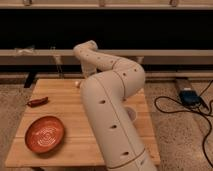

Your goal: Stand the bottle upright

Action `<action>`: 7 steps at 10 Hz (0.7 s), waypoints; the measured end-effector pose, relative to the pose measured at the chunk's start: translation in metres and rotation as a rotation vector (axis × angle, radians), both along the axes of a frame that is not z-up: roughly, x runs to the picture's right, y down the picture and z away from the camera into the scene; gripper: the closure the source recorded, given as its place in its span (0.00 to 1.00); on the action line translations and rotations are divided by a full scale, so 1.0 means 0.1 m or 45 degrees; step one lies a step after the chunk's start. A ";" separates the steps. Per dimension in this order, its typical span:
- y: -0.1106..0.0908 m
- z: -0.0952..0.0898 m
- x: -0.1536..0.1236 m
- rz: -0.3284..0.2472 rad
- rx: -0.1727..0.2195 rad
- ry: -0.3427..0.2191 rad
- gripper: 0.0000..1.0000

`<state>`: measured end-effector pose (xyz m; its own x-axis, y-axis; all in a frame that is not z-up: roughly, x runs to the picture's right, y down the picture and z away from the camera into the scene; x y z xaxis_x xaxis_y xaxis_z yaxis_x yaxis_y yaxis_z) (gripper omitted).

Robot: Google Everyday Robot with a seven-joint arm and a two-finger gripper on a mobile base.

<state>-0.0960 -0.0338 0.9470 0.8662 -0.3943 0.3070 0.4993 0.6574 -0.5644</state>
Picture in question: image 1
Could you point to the translucent plastic cup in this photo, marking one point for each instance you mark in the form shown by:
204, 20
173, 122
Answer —
131, 113

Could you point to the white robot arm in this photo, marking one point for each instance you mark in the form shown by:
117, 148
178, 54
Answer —
109, 80

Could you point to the blue power adapter box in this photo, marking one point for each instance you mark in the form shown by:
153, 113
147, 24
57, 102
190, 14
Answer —
189, 97

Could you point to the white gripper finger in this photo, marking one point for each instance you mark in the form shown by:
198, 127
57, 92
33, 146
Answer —
78, 84

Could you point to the red chili pepper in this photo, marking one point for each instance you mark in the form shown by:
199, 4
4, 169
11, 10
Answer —
37, 102

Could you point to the wooden table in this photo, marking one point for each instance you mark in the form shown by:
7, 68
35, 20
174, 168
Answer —
78, 148

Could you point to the orange ridged plate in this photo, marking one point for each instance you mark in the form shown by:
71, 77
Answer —
44, 134

